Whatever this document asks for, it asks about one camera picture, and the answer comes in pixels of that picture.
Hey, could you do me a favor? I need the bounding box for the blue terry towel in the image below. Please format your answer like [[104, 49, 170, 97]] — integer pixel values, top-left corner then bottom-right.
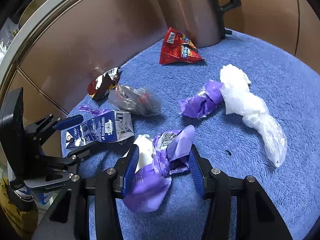
[[79, 31, 319, 239]]

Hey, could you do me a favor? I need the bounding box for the purple plastic scrap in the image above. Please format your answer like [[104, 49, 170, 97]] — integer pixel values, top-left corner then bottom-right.
[[79, 105, 111, 116]]

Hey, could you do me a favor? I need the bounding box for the blue white milk carton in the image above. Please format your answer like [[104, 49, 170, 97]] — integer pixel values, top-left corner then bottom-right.
[[66, 110, 134, 149]]

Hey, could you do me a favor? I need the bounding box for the purple white plastic bag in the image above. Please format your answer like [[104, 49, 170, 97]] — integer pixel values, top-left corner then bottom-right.
[[123, 125, 195, 213]]

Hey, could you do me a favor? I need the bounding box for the red snack bag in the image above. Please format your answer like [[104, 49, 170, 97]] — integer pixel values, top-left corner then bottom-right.
[[159, 27, 203, 64]]

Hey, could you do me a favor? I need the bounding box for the dark red silver snack wrapper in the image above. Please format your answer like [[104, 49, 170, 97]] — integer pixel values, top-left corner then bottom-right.
[[87, 67, 120, 102]]

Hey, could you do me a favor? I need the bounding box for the brown black electric kettle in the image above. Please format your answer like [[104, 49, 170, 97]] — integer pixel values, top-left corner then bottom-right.
[[158, 0, 241, 48]]

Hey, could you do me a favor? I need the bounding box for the clear grey plastic bag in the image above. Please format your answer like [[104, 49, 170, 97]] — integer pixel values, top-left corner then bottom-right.
[[108, 84, 161, 116]]

